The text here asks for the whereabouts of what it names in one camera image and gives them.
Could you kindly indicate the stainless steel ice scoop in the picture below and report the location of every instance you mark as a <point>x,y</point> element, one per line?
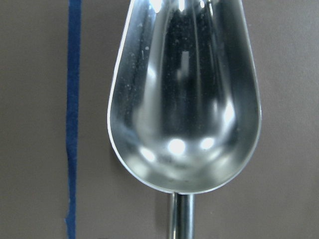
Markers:
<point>184,113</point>

